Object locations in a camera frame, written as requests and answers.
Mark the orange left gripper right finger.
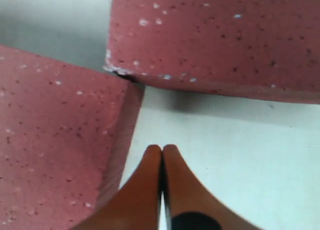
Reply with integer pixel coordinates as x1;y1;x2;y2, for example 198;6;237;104
162;144;253;230

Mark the front left base brick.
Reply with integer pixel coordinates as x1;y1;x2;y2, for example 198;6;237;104
104;0;320;104

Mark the red brick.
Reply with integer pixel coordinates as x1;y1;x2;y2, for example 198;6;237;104
0;45;144;230

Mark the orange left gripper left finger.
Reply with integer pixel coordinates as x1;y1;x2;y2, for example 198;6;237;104
72;145;162;230

